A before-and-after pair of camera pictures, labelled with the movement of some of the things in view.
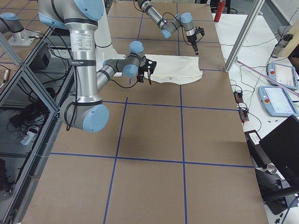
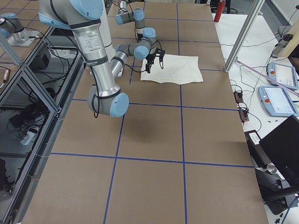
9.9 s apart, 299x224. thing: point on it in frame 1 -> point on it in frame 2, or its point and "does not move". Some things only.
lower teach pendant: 277,102 does not move
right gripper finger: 149,76 -> 161,59
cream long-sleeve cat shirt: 178,69 does not move
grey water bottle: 281,44 does not move
